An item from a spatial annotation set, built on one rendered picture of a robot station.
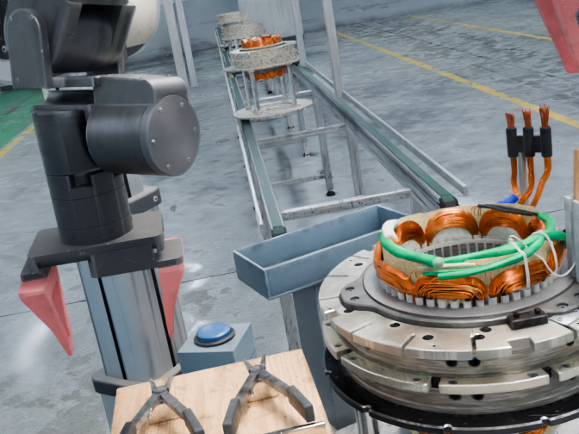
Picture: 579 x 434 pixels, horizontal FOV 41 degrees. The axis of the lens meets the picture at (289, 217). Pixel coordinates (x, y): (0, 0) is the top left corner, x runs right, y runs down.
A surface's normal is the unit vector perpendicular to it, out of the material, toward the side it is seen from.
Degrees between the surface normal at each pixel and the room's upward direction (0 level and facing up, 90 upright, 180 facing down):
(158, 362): 90
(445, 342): 0
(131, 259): 92
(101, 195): 92
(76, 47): 113
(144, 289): 90
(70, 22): 120
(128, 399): 0
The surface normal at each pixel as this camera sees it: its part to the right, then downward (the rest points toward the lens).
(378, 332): -0.16, -0.94
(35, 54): -0.52, 0.20
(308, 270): 0.44, 0.21
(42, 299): 0.19, 0.62
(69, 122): 0.16, 0.30
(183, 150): 0.85, 0.07
